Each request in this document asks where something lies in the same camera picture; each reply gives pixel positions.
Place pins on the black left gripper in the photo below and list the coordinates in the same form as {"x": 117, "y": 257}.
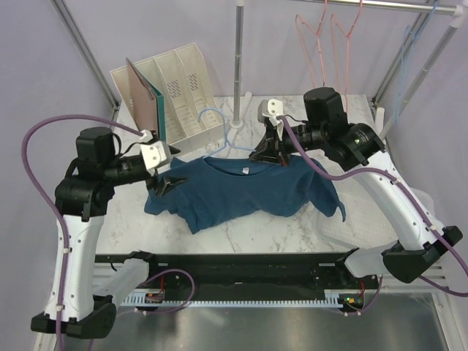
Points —
{"x": 166, "y": 182}

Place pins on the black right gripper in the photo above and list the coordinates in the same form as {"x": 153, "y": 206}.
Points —
{"x": 269, "y": 148}

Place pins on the blue wire hanger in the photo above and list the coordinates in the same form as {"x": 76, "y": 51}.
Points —
{"x": 411, "y": 37}
{"x": 223, "y": 135}

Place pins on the blue t shirt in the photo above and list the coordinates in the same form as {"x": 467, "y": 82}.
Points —
{"x": 218, "y": 190}

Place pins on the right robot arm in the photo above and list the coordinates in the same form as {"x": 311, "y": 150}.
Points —
{"x": 338, "y": 150}

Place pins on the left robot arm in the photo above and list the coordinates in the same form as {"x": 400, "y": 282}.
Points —
{"x": 75, "y": 308}

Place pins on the white clothes rack foot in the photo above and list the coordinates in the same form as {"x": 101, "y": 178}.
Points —
{"x": 234, "y": 125}

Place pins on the white plastic file organizer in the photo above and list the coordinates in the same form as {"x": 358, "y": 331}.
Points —
{"x": 182, "y": 77}

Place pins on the teal folder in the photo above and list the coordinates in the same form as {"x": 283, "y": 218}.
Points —
{"x": 160, "y": 112}

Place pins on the brown cardboard folder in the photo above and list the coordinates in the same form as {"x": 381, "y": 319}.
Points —
{"x": 144, "y": 103}

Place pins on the white plastic laundry basket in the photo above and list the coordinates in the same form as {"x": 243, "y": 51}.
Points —
{"x": 365, "y": 225}

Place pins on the metal clothes rack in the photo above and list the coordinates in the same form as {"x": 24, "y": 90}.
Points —
{"x": 274, "y": 62}

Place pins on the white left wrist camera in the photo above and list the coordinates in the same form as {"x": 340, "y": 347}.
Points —
{"x": 155, "y": 152}

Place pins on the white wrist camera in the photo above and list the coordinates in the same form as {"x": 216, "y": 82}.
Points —
{"x": 155, "y": 152}
{"x": 269, "y": 114}

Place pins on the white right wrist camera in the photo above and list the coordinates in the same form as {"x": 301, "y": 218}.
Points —
{"x": 269, "y": 114}

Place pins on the pink wire hanger left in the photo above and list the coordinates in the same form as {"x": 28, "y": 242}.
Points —
{"x": 300, "y": 25}

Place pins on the pink wire hanger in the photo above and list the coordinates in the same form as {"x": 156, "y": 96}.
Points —
{"x": 341, "y": 43}
{"x": 300, "y": 25}

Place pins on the pink wire hanger right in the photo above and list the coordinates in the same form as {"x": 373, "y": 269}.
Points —
{"x": 341, "y": 43}

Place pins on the white slotted cable duct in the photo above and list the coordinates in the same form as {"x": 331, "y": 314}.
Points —
{"x": 143, "y": 299}

